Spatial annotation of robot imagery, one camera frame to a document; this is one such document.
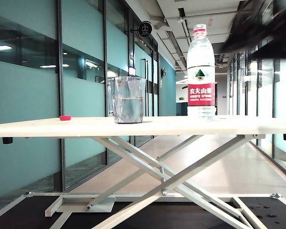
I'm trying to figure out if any dark blue cabinet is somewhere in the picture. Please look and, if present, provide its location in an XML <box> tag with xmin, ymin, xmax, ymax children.
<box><xmin>176</xmin><ymin>102</ymin><xmax>188</xmax><ymax>116</ymax></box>

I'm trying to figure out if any white folding lift table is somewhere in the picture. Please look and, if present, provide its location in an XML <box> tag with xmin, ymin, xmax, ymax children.
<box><xmin>45</xmin><ymin>134</ymin><xmax>269</xmax><ymax>229</ymax></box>

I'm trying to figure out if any clear red-label water bottle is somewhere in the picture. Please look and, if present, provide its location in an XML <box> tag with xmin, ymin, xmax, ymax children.
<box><xmin>186</xmin><ymin>23</ymin><xmax>216</xmax><ymax>122</ymax></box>

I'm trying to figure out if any clear grey faceted mug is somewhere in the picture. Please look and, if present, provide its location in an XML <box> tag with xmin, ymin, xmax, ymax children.
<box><xmin>107</xmin><ymin>76</ymin><xmax>147</xmax><ymax>125</ymax></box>

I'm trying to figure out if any round black hanging sign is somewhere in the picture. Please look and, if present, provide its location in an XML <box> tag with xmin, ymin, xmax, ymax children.
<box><xmin>131</xmin><ymin>21</ymin><xmax>153</xmax><ymax>37</ymax></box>

